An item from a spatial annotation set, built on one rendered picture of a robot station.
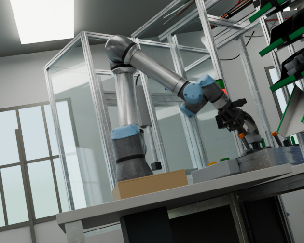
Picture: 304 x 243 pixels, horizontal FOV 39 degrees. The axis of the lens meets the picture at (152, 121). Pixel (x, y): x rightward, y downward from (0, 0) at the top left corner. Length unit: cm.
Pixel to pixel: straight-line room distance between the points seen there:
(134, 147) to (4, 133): 381
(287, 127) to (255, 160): 19
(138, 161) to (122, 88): 38
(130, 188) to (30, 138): 384
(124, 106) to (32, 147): 351
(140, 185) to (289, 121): 69
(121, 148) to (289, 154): 70
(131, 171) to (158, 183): 12
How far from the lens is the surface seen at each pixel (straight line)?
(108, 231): 248
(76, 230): 120
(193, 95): 167
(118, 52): 178
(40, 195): 516
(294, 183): 160
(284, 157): 182
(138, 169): 161
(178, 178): 156
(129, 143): 163
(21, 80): 555
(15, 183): 521
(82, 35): 267
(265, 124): 323
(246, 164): 179
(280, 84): 181
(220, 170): 178
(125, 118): 182
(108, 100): 288
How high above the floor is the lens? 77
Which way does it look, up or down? 14 degrees up
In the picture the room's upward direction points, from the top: 13 degrees counter-clockwise
